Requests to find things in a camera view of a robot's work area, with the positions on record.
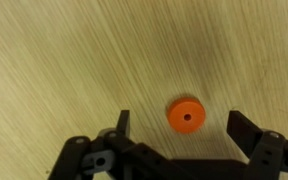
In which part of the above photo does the orange disc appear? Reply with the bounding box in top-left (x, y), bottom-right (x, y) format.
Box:
top-left (166, 97), bottom-right (207, 135)

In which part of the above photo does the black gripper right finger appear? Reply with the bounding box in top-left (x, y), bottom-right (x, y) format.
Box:
top-left (226, 110), bottom-right (288, 180)

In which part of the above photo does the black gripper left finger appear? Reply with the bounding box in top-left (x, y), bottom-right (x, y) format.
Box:
top-left (47, 109), bottom-right (192, 180)

